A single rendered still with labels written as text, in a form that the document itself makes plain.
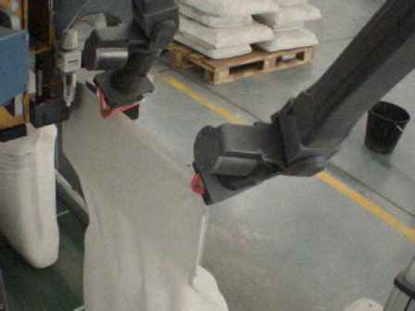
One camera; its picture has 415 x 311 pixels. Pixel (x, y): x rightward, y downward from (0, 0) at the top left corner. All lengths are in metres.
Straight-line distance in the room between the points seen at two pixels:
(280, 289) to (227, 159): 1.63
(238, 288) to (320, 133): 1.65
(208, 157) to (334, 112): 0.18
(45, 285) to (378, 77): 1.30
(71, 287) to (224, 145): 1.06
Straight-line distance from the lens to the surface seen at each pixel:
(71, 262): 1.70
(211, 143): 0.65
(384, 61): 0.48
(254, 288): 2.22
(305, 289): 2.27
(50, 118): 1.10
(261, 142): 0.66
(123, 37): 0.86
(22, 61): 0.75
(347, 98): 0.54
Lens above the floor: 1.54
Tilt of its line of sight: 31 degrees down
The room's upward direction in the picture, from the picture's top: 8 degrees clockwise
